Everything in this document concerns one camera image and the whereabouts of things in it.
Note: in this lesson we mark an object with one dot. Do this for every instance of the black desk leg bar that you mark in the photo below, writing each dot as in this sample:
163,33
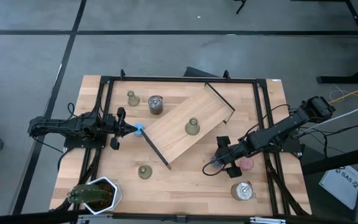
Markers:
337,160

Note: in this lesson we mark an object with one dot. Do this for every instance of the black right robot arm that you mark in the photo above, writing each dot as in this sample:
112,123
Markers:
278,132

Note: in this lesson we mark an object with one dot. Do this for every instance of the black flat panel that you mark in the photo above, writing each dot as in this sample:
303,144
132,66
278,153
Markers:
196,72

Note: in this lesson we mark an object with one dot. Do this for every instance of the white hexagonal plant pot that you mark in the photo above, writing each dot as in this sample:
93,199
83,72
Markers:
117,196

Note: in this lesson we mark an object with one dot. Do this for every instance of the dark bronze candle tin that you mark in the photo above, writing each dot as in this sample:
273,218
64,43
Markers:
155,105

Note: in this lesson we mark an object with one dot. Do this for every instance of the green ribbed glass candle holder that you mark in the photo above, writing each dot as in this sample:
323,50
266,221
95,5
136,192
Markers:
133,100
145,172
192,128

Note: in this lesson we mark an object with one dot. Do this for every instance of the silver candle tin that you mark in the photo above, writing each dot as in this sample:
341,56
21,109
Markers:
242,191

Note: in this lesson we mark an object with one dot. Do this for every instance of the black aluminium table frame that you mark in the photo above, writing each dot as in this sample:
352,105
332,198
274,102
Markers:
182,79

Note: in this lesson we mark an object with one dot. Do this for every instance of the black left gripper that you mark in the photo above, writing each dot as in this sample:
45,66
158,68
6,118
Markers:
118,127

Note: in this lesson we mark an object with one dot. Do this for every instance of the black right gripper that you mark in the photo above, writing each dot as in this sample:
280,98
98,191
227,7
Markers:
232,154

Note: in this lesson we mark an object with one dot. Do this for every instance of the black desk frame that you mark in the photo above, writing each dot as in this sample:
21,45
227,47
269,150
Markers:
346,79

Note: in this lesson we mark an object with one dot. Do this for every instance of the blue red patterned round tin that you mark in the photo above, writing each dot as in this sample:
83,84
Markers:
213,164

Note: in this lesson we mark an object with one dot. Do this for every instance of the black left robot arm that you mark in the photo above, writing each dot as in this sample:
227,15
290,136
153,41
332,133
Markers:
61,126

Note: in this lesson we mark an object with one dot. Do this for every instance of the white printed cardboard box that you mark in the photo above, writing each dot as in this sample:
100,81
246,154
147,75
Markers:
342,183

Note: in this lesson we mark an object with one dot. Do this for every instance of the silver metal bracket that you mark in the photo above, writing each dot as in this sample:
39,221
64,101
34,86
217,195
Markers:
267,220

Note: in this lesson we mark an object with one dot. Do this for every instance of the pink patterned round tin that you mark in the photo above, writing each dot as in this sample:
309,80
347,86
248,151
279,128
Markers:
248,164

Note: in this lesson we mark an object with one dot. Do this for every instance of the black tripod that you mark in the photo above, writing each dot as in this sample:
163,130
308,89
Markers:
240,7

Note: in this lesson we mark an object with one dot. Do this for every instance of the green cactus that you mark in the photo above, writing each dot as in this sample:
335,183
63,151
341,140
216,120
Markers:
89,193

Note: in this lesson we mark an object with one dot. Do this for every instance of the wooden shelf riser black frame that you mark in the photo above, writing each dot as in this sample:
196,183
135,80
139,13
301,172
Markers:
172,130

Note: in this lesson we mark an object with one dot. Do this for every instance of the small blue round candle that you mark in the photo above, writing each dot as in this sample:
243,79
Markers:
140,128

